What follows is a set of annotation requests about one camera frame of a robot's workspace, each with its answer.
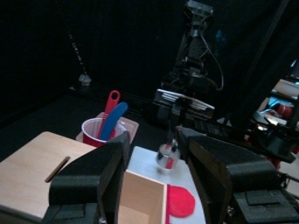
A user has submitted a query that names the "red round background object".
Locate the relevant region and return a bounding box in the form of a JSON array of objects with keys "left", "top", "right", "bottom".
[{"left": 276, "top": 103, "right": 295, "bottom": 120}]

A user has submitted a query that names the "pink flat tray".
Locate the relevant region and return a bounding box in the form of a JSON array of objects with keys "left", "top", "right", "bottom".
[{"left": 75, "top": 111, "right": 140, "bottom": 144}]

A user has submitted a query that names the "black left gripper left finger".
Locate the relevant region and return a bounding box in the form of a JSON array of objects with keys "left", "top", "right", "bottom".
[{"left": 48, "top": 130, "right": 132, "bottom": 224}]

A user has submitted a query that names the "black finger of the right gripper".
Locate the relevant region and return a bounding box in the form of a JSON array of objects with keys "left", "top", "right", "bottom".
[{"left": 167, "top": 100, "right": 184, "bottom": 147}]

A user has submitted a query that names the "blue plastic tool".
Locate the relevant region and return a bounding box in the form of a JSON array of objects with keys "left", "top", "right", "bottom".
[{"left": 99, "top": 101, "right": 129, "bottom": 142}]

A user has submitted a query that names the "red flat dough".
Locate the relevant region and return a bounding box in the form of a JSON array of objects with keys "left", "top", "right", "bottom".
[{"left": 166, "top": 184, "right": 198, "bottom": 219}]

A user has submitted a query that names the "light wooden drawer cabinet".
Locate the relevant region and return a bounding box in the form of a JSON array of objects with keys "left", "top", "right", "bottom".
[{"left": 0, "top": 130, "right": 99, "bottom": 224}]

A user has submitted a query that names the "red plastic cup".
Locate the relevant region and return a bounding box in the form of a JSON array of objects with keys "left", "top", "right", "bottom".
[{"left": 80, "top": 117, "right": 128, "bottom": 148}]

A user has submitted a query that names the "red plastic tool with loop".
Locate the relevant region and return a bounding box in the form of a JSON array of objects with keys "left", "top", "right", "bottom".
[{"left": 97, "top": 89, "right": 121, "bottom": 140}]

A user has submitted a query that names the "white cutting mat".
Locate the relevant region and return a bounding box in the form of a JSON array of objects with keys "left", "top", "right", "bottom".
[{"left": 125, "top": 145, "right": 208, "bottom": 224}]

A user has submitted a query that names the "black equipment base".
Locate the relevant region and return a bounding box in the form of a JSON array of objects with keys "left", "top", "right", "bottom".
[{"left": 244, "top": 122, "right": 299, "bottom": 165}]

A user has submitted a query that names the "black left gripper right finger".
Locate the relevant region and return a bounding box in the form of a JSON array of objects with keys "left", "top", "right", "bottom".
[{"left": 176, "top": 126, "right": 286, "bottom": 224}]

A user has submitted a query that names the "light wooden drawer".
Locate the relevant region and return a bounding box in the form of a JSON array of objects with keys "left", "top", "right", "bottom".
[{"left": 116, "top": 170, "right": 170, "bottom": 224}]

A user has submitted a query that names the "thin hanging cable with clamp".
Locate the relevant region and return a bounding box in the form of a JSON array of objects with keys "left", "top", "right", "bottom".
[{"left": 67, "top": 31, "right": 93, "bottom": 88}]

